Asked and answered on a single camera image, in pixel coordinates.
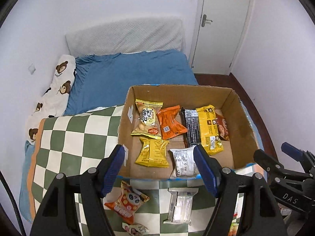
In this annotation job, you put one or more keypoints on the brown red snack packet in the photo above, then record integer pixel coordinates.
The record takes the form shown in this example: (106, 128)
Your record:
(222, 127)

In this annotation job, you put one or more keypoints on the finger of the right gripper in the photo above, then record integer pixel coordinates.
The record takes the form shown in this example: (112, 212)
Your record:
(273, 167)
(305, 158)

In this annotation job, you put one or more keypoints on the orange snack packet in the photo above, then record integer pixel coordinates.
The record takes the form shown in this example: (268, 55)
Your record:
(170, 127)

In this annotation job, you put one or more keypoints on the green white checkered mat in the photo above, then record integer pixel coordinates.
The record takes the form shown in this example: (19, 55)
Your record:
(73, 144)

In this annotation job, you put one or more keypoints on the bear print pillow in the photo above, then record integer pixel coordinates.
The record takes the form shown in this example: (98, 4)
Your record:
(55, 99)

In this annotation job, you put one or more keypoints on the black snack packet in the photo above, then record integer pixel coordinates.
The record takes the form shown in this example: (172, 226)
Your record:
(190, 120)

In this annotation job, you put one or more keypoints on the cardboard box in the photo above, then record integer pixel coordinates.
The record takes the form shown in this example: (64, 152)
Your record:
(238, 151)

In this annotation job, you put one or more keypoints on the small pale snack packet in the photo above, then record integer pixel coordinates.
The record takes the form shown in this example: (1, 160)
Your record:
(135, 229)

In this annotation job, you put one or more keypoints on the white wall socket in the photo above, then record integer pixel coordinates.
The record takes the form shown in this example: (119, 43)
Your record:
(31, 69)

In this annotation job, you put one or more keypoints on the yellow small snack packet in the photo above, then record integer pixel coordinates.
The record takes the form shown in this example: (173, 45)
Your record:
(153, 153)

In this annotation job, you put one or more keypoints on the blue bed sheet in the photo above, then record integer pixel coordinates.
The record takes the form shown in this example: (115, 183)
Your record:
(104, 80)

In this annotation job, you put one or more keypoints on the white snack packet in box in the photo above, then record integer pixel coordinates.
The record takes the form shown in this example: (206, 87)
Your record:
(185, 165)

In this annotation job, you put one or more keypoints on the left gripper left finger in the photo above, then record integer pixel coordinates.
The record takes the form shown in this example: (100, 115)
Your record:
(57, 212)

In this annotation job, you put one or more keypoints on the yellow clear cookie packet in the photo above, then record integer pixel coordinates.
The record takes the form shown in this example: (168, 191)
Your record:
(147, 124)

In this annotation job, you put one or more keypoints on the panda orange snack bag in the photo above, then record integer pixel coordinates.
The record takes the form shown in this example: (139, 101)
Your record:
(129, 201)

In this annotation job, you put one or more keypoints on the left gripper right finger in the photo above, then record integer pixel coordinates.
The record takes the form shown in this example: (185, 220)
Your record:
(260, 212)

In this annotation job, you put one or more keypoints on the silver door handle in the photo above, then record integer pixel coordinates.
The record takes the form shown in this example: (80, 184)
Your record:
(205, 20)

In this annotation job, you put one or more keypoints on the white padded headboard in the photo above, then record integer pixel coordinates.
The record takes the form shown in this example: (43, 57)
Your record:
(128, 36)

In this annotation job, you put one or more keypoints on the yellow long snack packet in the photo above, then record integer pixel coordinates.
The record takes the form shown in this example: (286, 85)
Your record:
(209, 133)

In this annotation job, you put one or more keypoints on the silver white wafer packet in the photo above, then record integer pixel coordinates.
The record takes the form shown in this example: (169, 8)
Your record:
(180, 208)

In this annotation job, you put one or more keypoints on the white door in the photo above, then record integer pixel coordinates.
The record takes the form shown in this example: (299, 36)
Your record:
(217, 42)

